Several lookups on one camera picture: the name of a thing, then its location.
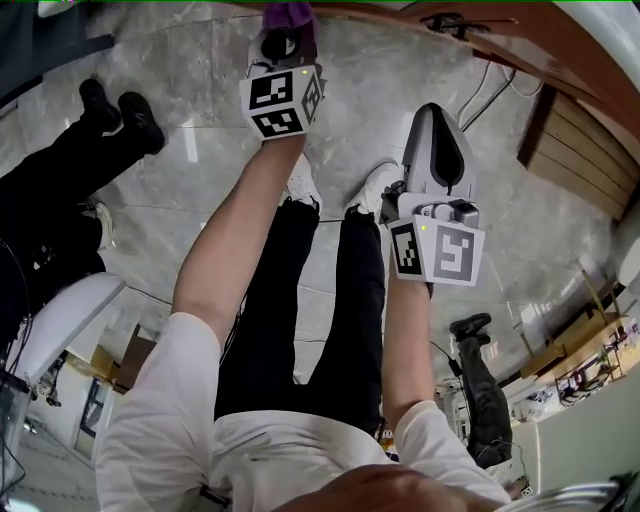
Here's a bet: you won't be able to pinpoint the person's own face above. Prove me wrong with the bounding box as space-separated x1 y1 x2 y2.
272 463 501 512

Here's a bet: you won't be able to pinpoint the wooden side table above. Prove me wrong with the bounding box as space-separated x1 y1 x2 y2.
519 312 632 381

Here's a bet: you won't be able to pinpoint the cluttered display rack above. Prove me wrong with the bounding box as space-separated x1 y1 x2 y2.
552 319 640 406

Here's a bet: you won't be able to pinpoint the purple cloth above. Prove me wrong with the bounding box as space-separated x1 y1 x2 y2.
262 2 320 32

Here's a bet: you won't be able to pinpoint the white cable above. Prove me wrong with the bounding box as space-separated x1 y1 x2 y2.
457 62 544 131

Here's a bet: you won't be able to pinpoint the person's white t-shirt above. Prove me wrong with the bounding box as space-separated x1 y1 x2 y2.
94 310 511 512

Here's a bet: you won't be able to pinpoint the clear plastic case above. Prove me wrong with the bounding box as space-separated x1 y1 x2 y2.
0 369 31 481

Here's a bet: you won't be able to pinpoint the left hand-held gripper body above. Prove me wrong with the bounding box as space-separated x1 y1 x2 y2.
238 61 329 144

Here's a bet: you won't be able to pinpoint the person's left forearm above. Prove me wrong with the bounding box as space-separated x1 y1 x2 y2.
172 134 307 346

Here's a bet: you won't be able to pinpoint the person's right forearm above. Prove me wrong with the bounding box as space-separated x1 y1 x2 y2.
382 277 434 426

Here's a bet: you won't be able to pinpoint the wooden vanity cabinet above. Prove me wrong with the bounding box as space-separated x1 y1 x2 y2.
229 0 626 134

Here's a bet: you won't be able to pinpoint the black tether cable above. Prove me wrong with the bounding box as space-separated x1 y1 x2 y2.
462 64 516 131

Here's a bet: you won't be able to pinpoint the cardboard box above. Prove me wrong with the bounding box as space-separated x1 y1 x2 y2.
92 324 156 394

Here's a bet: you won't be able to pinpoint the wooden slat panel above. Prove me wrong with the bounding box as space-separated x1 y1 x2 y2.
517 84 640 221

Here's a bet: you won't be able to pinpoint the white top dark frame table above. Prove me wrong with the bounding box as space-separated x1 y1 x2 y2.
0 0 117 104

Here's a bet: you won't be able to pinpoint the white vanity basin top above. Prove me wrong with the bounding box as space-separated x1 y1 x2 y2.
549 0 640 166

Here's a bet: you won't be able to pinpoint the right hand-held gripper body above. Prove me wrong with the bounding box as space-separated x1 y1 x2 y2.
379 184 487 288

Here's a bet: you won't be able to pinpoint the person's black trousers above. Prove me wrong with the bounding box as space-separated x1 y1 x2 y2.
213 195 387 436

